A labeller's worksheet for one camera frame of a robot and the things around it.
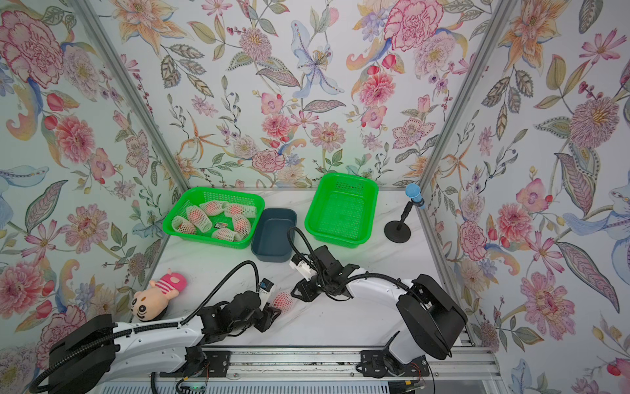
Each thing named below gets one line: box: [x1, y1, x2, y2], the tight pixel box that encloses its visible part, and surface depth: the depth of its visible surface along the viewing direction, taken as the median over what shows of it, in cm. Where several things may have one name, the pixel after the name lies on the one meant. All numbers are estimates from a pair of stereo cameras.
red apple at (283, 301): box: [273, 292, 293, 312], surface depth 82 cm
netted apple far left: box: [171, 215, 197, 235], surface depth 100 cm
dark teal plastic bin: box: [251, 207, 298, 263], surface depth 106 cm
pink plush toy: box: [130, 268, 188, 321], surface depth 83 cm
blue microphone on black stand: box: [383, 183, 426, 243], surface depth 105 cm
